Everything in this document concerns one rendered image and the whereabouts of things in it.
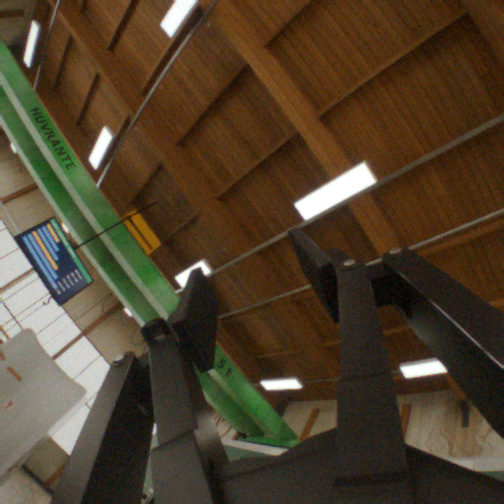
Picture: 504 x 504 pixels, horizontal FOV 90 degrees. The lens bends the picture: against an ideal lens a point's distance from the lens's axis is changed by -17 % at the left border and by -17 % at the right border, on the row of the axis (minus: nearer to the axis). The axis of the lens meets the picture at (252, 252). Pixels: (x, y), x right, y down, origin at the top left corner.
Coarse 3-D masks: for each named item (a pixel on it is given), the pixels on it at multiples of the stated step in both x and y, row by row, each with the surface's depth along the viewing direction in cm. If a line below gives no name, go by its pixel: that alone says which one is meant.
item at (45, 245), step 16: (144, 208) 596; (48, 224) 419; (16, 240) 375; (32, 240) 393; (48, 240) 414; (64, 240) 437; (32, 256) 388; (48, 256) 409; (64, 256) 431; (48, 272) 404; (64, 272) 426; (80, 272) 448; (48, 288) 399; (64, 288) 420; (80, 288) 442
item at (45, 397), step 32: (0, 352) 273; (32, 352) 293; (0, 384) 257; (32, 384) 274; (64, 384) 293; (0, 416) 240; (32, 416) 257; (64, 416) 280; (0, 448) 223; (32, 448) 249; (0, 480) 215
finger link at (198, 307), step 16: (192, 272) 19; (192, 288) 16; (208, 288) 19; (192, 304) 14; (208, 304) 17; (176, 320) 13; (192, 320) 14; (208, 320) 16; (192, 336) 13; (208, 336) 15; (192, 352) 13; (208, 352) 14; (208, 368) 14
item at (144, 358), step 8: (168, 320) 15; (176, 336) 13; (184, 352) 13; (144, 360) 12; (144, 368) 12; (136, 376) 12; (144, 376) 12; (136, 384) 12; (144, 384) 12; (136, 392) 12; (144, 392) 12; (136, 400) 12
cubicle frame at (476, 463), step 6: (492, 456) 57; (498, 456) 55; (456, 462) 62; (462, 462) 61; (468, 462) 60; (474, 462) 59; (480, 462) 58; (486, 462) 56; (492, 462) 55; (498, 462) 54; (474, 468) 57; (480, 468) 56; (486, 468) 55; (492, 468) 54; (498, 468) 53
